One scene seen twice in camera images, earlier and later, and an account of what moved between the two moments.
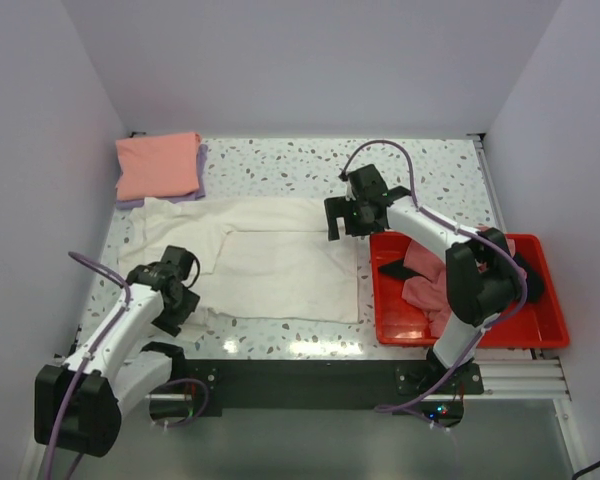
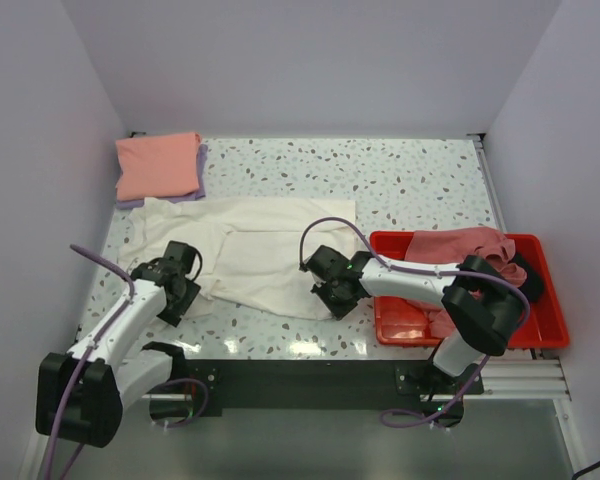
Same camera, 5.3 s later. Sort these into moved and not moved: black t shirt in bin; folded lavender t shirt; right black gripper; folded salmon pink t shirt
Moved: right black gripper
Not moved: folded salmon pink t shirt; black t shirt in bin; folded lavender t shirt
